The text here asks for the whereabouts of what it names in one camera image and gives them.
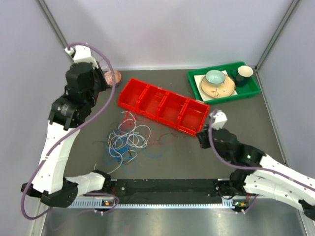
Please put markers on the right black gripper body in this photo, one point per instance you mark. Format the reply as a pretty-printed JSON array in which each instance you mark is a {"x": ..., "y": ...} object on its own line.
[{"x": 204, "y": 141}]

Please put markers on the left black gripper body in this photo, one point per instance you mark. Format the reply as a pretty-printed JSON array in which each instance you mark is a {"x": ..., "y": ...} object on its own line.
[{"x": 100, "y": 84}]

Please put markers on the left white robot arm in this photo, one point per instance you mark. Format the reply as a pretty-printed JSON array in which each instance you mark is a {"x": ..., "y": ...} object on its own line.
[{"x": 49, "y": 184}]

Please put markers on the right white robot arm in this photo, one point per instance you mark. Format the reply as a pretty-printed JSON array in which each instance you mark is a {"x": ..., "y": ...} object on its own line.
[{"x": 257, "y": 173}]

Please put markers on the pink patterned bowl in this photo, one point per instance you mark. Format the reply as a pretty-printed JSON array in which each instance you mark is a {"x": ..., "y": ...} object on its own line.
[{"x": 109, "y": 78}]

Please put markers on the red compartment bin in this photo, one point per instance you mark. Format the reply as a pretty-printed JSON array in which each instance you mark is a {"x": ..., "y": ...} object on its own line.
[{"x": 163, "y": 106}]

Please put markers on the tan ceramic plate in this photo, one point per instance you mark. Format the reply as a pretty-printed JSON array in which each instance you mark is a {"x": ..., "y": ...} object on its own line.
[{"x": 223, "y": 90}]

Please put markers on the light blue bowl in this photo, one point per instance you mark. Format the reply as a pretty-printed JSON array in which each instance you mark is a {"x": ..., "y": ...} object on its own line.
[{"x": 215, "y": 77}]

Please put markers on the dark green mug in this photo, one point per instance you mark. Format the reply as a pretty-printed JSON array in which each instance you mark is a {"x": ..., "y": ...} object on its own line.
[{"x": 241, "y": 75}]

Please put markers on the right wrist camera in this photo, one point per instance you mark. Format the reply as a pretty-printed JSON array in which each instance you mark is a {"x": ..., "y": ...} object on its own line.
[{"x": 218, "y": 118}]

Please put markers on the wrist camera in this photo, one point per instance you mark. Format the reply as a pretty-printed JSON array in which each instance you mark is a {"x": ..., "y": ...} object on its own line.
[
  {"x": 81, "y": 54},
  {"x": 218, "y": 118}
]

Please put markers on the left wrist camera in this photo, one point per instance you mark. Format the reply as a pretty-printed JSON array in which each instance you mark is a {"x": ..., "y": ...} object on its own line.
[{"x": 81, "y": 54}]

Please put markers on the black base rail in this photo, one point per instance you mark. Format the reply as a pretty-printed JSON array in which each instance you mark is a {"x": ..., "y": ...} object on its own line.
[{"x": 164, "y": 191}]

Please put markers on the slotted cable duct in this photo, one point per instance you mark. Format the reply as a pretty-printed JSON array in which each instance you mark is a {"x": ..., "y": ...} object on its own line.
[{"x": 107, "y": 203}]

